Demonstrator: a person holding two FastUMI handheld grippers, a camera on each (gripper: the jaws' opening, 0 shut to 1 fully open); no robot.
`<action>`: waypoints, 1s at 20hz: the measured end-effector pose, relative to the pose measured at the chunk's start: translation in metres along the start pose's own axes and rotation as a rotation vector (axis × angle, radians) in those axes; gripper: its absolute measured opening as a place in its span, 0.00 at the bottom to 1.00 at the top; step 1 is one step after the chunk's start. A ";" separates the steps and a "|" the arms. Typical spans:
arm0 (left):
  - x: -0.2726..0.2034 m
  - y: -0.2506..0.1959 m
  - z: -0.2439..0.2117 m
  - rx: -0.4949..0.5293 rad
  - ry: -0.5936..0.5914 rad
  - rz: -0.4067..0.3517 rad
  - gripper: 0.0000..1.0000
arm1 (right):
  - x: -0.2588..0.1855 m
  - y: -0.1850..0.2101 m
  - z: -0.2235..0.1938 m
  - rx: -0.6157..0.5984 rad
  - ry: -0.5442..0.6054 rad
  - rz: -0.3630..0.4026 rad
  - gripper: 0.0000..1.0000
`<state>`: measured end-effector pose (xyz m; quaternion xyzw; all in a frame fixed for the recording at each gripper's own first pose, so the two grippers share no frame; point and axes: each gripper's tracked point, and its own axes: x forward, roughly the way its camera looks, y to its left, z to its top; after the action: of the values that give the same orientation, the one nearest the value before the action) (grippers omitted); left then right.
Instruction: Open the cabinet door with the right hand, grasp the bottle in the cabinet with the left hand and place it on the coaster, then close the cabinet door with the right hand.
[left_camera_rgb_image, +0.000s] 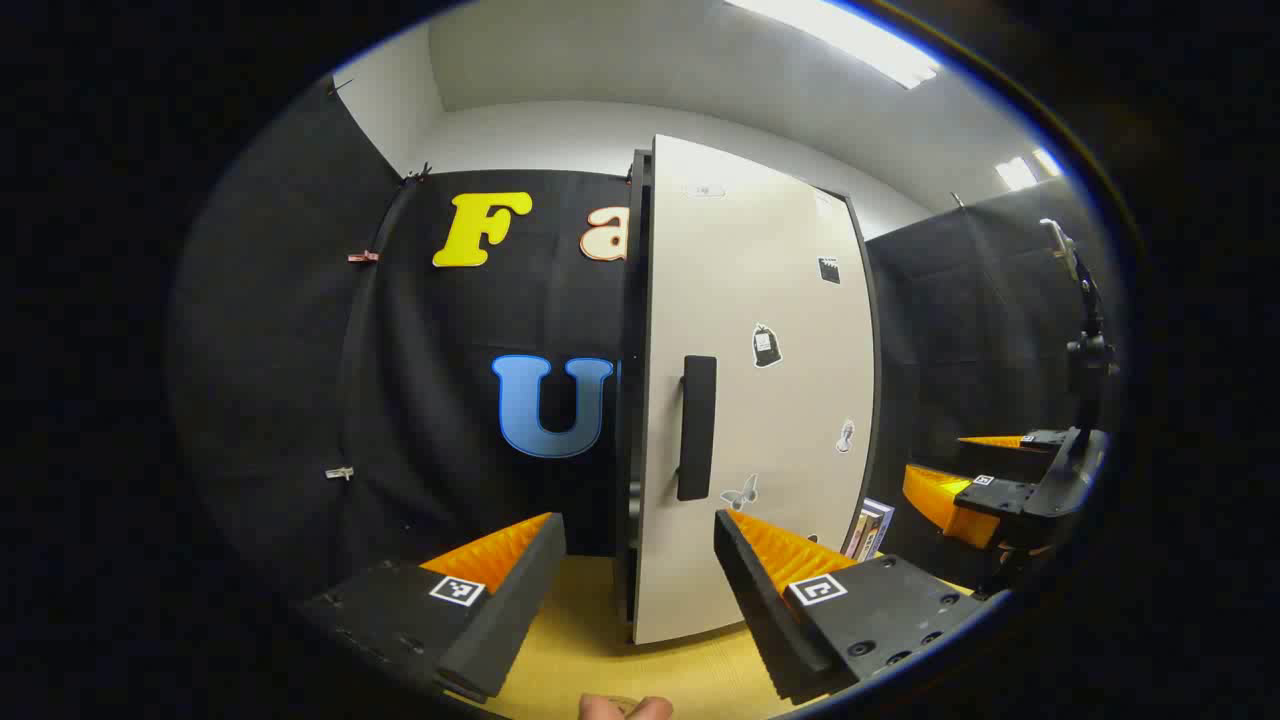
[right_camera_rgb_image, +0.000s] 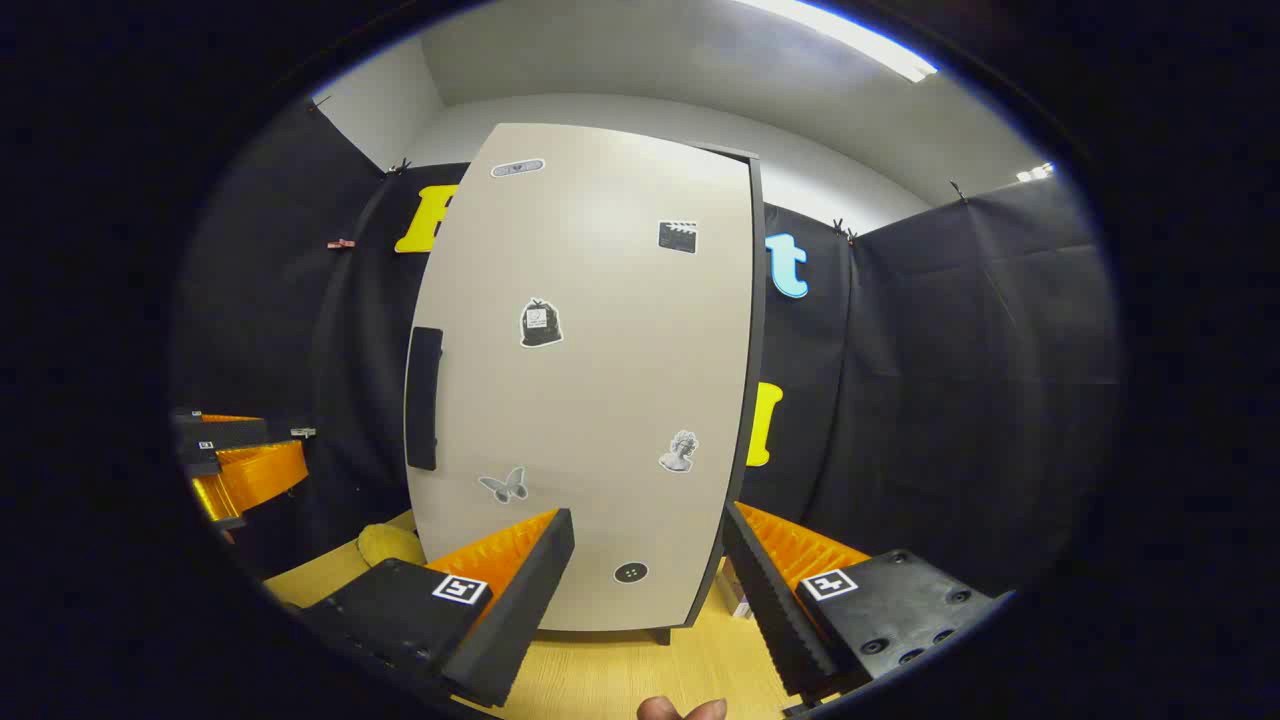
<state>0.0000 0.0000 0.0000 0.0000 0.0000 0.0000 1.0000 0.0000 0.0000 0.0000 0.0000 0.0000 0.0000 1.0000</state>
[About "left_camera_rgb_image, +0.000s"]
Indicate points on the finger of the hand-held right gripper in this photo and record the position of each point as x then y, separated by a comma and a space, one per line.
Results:
1000, 495
1045, 438

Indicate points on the dark grey cabinet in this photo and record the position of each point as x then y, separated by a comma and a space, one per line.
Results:
636, 400

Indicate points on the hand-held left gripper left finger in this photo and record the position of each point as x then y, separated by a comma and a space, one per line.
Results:
510, 610

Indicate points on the red clip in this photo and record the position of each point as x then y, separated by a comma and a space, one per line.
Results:
363, 257

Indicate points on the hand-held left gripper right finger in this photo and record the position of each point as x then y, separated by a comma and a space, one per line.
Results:
765, 610

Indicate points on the black backdrop cloth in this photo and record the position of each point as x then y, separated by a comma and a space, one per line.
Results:
300, 350

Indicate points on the small ceiling light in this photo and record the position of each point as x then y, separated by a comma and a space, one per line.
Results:
1047, 162
1015, 174

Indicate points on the beige cabinet door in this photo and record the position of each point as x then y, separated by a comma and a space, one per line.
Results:
770, 430

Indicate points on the white clip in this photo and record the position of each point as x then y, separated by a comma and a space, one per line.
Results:
340, 472

